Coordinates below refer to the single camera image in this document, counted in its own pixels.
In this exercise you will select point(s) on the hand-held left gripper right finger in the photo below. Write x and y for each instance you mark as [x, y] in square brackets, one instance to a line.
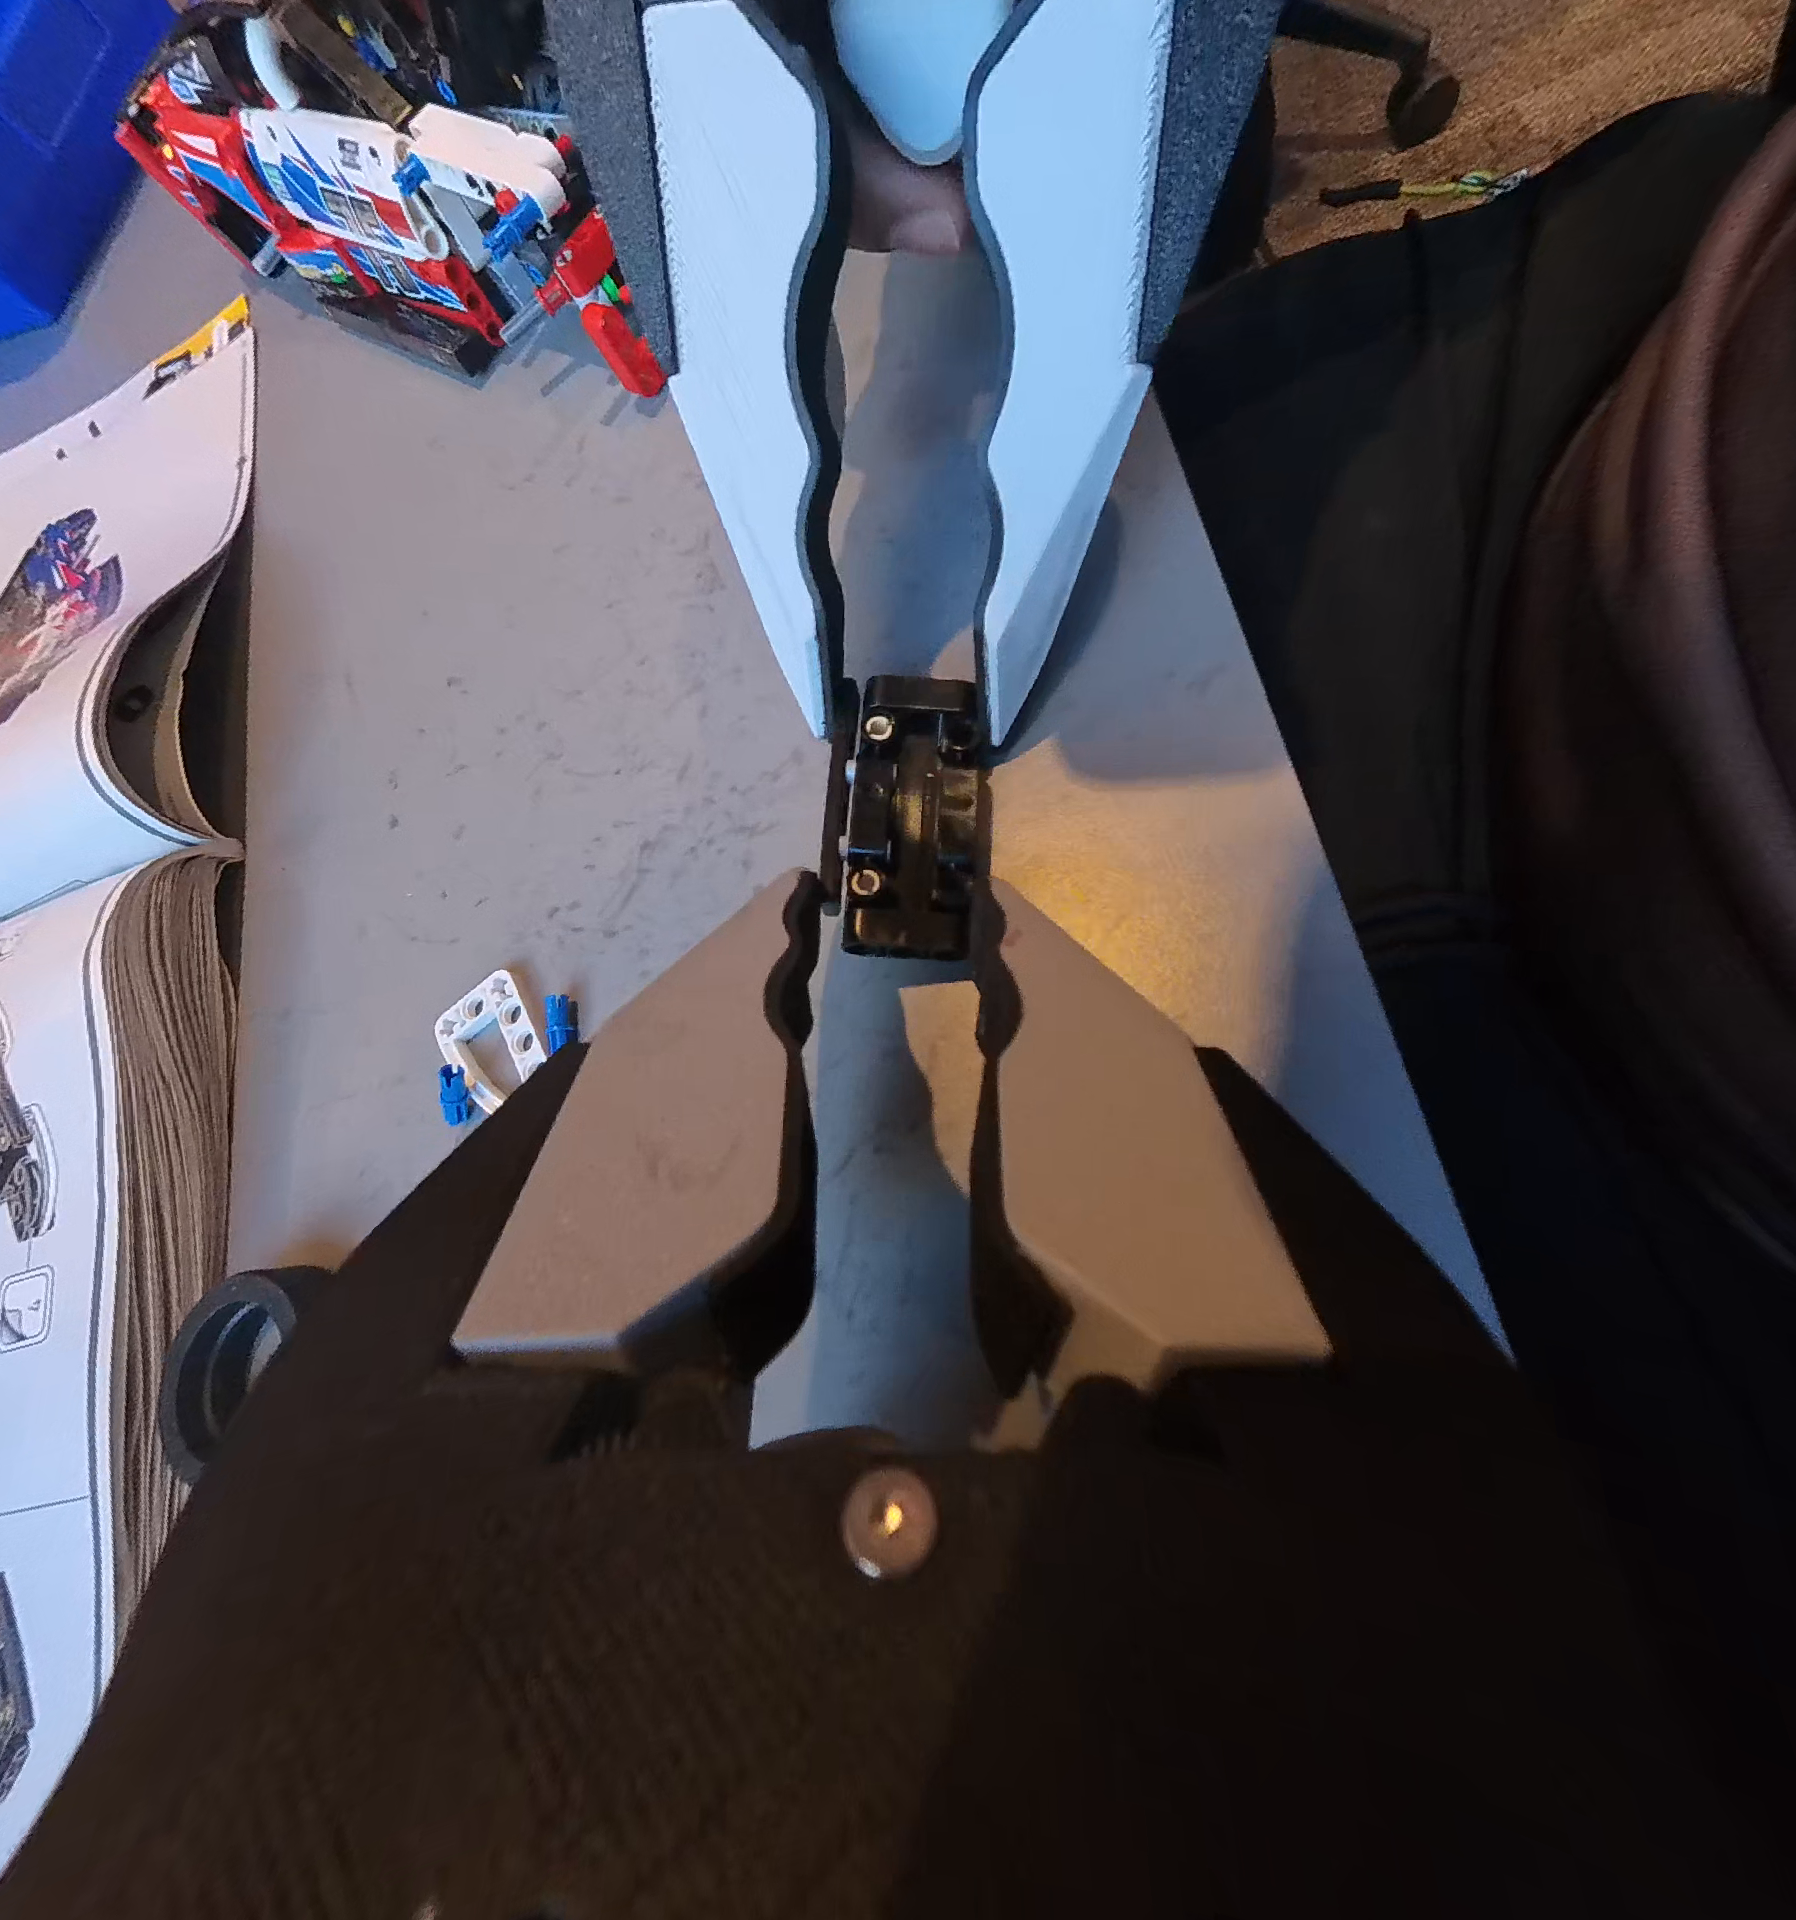
[1136, 1186]

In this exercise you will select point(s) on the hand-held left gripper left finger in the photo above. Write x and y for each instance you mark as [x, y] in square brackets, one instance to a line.
[644, 1186]

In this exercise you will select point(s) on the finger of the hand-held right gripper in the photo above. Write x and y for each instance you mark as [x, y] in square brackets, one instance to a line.
[1075, 303]
[732, 303]

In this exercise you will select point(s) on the white curved frame brick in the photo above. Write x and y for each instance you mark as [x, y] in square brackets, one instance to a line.
[468, 1036]

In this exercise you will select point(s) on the black brick plate assembly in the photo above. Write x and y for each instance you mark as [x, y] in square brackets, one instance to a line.
[912, 824]

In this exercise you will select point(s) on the black printed tile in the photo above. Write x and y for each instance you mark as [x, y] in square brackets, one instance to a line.
[841, 809]

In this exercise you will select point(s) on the grey desk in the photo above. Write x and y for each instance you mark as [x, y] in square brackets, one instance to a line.
[539, 676]

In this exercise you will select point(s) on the person's right hand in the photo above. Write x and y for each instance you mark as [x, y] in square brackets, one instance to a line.
[912, 213]

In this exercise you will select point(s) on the blue connector pin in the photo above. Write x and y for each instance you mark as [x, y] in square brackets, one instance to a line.
[458, 1092]
[562, 1022]

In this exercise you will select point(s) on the black office chair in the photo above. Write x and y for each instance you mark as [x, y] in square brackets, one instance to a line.
[1383, 62]

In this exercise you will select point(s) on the red white toy car model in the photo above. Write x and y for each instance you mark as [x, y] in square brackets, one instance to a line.
[388, 224]

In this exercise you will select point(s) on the person's black pants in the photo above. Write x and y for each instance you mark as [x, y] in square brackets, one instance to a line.
[1361, 524]

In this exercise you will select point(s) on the black toy tyre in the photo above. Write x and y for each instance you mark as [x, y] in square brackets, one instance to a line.
[186, 1394]

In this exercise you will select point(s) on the person's brown shirt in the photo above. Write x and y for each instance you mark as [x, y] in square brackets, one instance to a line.
[1711, 600]

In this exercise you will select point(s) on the blue plastic bin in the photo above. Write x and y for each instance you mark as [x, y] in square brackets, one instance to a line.
[30, 148]

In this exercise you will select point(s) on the open instruction booklet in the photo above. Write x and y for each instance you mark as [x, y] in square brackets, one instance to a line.
[30, 676]

